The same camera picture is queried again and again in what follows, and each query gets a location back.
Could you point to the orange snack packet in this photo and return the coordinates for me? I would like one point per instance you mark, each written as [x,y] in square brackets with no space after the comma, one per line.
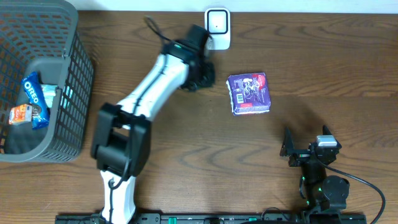
[20,114]

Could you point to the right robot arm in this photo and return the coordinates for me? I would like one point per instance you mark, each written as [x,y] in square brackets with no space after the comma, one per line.
[324,193]

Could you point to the white barcode scanner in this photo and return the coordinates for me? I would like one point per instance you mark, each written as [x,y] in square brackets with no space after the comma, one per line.
[218,24]

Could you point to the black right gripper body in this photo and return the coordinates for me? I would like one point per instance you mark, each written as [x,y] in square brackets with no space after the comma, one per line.
[300,157]

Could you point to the blue Oreo cookie pack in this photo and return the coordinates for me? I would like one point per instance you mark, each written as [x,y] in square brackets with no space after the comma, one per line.
[34,92]

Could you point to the purple sanitary pad pack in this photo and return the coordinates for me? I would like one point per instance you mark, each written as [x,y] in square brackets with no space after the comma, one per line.
[249,93]

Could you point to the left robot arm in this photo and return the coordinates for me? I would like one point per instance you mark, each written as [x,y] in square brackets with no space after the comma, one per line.
[122,138]

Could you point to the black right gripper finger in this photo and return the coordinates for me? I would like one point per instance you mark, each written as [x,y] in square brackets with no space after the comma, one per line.
[326,131]
[287,145]

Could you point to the mint green wipes pack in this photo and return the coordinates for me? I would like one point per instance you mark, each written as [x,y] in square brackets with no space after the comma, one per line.
[49,92]

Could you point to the grey plastic mesh basket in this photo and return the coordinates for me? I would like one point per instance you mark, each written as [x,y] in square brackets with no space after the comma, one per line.
[42,37]

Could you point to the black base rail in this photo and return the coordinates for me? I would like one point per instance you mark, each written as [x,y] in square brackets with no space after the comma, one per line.
[156,218]

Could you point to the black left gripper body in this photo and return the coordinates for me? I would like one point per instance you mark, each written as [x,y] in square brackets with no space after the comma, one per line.
[204,78]

